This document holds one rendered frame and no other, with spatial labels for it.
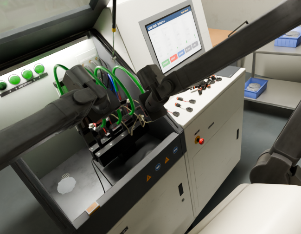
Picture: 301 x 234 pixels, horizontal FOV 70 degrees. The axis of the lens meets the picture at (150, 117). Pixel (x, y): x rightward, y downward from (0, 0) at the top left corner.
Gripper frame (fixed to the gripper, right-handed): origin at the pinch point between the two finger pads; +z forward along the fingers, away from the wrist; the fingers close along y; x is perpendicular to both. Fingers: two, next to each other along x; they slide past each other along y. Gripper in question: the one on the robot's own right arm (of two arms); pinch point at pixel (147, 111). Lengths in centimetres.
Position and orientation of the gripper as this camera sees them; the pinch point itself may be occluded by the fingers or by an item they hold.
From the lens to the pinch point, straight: 83.0
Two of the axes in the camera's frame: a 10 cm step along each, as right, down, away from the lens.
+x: -8.5, 4.4, -3.0
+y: -4.9, -8.7, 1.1
